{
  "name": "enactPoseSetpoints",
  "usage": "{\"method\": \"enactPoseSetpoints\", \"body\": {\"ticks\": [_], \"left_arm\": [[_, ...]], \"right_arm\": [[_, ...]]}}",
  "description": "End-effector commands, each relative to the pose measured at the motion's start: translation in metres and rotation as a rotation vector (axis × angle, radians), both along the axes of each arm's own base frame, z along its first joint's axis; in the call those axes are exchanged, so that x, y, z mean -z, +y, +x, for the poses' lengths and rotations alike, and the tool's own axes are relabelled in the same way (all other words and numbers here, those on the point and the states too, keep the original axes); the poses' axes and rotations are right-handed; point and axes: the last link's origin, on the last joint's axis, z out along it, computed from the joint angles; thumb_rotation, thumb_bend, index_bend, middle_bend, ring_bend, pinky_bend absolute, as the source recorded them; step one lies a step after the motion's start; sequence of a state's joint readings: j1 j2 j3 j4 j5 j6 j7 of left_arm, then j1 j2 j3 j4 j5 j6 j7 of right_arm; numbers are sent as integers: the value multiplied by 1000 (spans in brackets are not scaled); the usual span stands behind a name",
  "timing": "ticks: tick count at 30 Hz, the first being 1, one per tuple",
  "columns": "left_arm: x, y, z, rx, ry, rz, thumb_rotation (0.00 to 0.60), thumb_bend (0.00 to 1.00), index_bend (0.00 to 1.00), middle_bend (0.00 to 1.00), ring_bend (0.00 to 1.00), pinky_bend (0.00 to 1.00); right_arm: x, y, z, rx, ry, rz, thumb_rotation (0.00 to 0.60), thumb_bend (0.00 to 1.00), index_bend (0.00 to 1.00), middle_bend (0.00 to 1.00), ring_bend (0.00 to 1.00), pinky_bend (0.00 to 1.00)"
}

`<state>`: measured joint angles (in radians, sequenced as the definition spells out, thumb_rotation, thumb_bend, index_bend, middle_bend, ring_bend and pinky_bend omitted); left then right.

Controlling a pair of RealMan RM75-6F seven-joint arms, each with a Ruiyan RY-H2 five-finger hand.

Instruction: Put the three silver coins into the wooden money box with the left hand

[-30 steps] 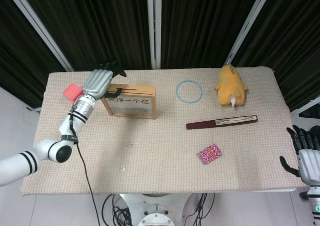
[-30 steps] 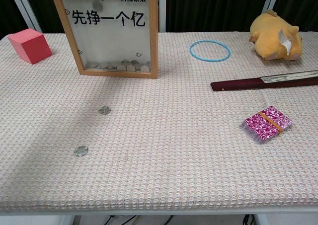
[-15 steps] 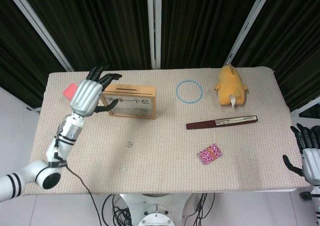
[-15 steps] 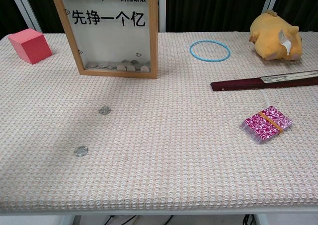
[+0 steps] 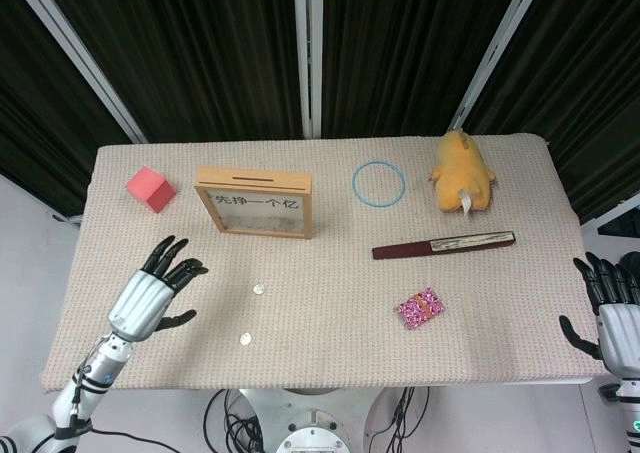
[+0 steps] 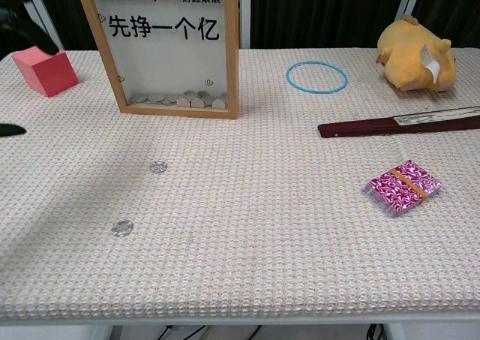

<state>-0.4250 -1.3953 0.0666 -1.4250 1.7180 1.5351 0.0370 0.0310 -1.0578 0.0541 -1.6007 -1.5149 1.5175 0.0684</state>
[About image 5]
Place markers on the black curtain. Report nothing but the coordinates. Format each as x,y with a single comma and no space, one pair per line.
400,48
200,48
590,73
30,98

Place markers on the beige woven tablecloth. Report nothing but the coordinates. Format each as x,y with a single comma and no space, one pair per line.
325,273

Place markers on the pink sparkly wrapper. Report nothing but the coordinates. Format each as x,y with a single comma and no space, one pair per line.
410,314

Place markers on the wooden frame coin box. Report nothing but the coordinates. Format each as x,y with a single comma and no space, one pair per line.
210,175

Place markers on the dark red folded fan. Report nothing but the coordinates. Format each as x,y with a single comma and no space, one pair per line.
400,251

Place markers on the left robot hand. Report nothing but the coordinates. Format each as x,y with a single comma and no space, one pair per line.
140,303

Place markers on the yellow plush toy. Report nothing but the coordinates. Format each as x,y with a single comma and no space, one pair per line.
460,173

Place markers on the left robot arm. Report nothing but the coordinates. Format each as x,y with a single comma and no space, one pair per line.
95,373

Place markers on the white frame pole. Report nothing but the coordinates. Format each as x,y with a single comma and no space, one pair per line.
307,48
76,48
615,209
494,48

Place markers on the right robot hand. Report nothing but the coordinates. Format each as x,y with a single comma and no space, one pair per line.
620,333

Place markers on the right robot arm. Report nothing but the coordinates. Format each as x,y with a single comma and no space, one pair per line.
631,413

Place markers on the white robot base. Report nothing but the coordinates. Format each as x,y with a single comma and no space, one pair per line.
300,403

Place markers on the red cube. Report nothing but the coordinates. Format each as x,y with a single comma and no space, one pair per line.
147,185

